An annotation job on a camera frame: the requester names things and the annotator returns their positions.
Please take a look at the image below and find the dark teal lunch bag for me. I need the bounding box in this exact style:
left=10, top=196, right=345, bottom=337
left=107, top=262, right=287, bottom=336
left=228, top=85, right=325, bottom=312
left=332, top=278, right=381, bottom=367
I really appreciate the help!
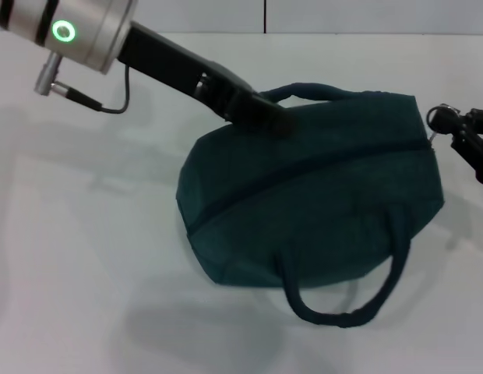
left=175, top=81, right=446, bottom=328

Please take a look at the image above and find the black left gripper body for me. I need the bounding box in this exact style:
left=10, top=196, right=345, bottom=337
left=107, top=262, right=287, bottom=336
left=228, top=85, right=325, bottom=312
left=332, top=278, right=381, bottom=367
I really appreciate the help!
left=116, top=20, right=253, bottom=121

